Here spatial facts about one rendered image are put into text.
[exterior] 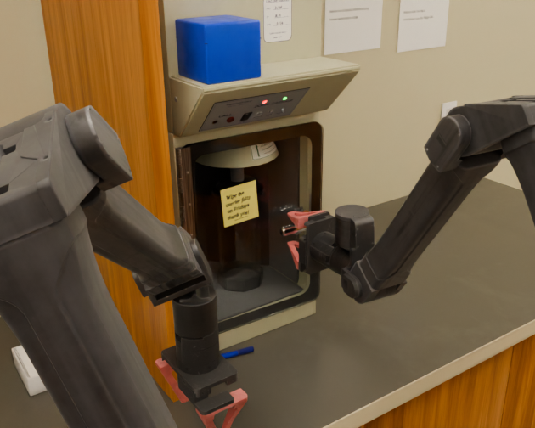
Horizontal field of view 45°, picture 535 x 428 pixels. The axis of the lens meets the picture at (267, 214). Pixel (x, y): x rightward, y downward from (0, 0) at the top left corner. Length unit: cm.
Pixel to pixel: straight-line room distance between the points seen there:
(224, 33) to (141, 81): 14
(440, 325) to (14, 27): 109
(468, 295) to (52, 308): 130
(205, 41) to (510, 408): 115
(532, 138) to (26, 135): 48
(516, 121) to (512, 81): 179
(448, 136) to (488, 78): 163
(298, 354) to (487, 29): 138
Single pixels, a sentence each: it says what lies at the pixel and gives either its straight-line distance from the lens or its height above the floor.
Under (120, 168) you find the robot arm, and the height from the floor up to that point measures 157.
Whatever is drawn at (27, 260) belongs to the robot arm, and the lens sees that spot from 36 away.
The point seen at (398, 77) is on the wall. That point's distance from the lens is 204.
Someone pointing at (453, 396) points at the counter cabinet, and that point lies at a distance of 148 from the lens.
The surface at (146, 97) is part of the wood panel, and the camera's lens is 98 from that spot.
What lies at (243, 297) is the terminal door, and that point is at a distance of 129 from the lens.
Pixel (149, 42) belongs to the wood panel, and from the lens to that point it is 97.
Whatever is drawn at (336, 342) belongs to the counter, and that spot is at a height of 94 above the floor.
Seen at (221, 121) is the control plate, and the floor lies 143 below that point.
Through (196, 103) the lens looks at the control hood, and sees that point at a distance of 102.
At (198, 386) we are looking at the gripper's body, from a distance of 84.
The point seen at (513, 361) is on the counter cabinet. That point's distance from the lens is 161.
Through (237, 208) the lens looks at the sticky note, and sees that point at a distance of 120.
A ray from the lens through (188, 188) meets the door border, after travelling 114.
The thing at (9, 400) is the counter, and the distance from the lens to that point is 131.
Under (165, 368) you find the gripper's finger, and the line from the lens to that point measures 93.
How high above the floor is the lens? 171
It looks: 23 degrees down
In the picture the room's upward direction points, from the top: 1 degrees counter-clockwise
